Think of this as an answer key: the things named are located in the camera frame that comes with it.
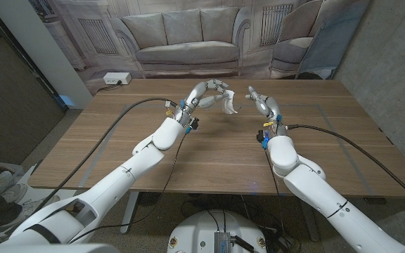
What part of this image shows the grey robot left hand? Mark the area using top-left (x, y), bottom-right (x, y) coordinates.
top-left (174, 79), bottom-right (231, 133)

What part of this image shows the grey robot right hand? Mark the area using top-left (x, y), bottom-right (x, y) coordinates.
top-left (245, 85), bottom-right (290, 140)

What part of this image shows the white shipping label paper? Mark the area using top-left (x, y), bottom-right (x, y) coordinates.
top-left (221, 89), bottom-right (239, 115)

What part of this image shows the printed sofa room backdrop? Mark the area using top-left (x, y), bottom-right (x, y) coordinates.
top-left (28, 0), bottom-right (372, 96)

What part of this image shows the white power outlet box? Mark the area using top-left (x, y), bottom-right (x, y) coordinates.
top-left (103, 72), bottom-right (132, 86)

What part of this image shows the blue grey leaning board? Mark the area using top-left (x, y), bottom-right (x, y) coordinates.
top-left (295, 0), bottom-right (372, 80)

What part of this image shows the grey table leg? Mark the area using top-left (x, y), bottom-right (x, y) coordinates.
top-left (299, 200), bottom-right (321, 242)

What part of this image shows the white table leg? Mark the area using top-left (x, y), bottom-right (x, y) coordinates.
top-left (120, 191), bottom-right (141, 235)

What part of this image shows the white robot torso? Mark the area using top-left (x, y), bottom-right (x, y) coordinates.
top-left (167, 209), bottom-right (269, 253)

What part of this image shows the silver box on torso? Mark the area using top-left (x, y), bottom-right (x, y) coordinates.
top-left (213, 231), bottom-right (232, 253)

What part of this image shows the white sneaker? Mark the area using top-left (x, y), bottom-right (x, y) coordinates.
top-left (22, 195), bottom-right (61, 217)
top-left (0, 182), bottom-right (28, 205)

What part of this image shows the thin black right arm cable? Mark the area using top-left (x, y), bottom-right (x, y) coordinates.
top-left (264, 147), bottom-right (281, 197)

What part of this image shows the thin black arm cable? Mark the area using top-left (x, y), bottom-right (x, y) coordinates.
top-left (67, 131), bottom-right (189, 245)
top-left (264, 147), bottom-right (281, 197)

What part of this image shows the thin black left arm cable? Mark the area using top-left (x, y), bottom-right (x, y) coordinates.
top-left (67, 131), bottom-right (189, 245)

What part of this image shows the black outlet box cord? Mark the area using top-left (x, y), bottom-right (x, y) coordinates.
top-left (96, 79), bottom-right (123, 93)

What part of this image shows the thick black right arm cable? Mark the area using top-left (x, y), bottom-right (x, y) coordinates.
top-left (286, 124), bottom-right (405, 211)

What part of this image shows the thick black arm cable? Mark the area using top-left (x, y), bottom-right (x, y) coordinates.
top-left (286, 124), bottom-right (405, 211)
top-left (33, 97), bottom-right (179, 215)

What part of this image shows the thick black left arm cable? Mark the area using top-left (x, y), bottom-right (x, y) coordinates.
top-left (33, 97), bottom-right (179, 215)

